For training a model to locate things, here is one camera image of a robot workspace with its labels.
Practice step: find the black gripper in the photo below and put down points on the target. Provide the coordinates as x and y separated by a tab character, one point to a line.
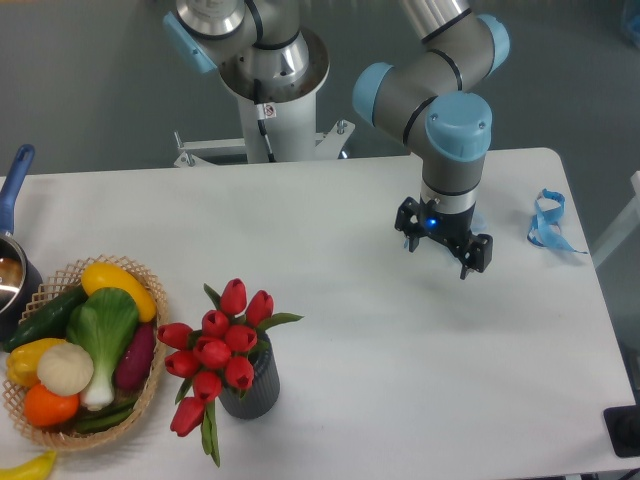
417	219

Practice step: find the red tulip bouquet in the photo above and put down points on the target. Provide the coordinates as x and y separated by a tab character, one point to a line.
216	356

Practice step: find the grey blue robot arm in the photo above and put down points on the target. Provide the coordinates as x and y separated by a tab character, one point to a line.
429	106

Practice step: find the dark grey ribbed vase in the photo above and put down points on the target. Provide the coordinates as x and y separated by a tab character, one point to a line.
265	390

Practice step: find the black device at edge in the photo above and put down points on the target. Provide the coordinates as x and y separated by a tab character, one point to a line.
623	428

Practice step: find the purple sweet potato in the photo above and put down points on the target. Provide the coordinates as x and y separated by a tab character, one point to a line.
135	364

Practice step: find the green bok choy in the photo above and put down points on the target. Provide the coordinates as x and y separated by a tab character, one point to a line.
103	326

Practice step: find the woven wicker basket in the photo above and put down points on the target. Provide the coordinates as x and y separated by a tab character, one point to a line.
66	438

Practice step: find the green bean pods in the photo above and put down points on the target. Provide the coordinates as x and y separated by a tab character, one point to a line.
105	419

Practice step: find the white garlic bulb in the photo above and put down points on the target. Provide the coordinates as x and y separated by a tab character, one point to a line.
65	369

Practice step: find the green cucumber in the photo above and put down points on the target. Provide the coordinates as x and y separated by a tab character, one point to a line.
48	321

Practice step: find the orange fruit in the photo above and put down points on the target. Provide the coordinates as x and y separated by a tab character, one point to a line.
43	408

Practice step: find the yellow bell pepper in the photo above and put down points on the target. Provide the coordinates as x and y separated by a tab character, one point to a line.
23	361

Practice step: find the yellow banana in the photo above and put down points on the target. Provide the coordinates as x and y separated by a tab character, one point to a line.
38	468

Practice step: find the white furniture frame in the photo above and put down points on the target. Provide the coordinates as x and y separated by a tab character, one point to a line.
619	229

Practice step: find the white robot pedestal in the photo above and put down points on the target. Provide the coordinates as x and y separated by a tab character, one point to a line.
276	93

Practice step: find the blue handled saucepan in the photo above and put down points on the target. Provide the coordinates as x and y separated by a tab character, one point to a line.
19	277

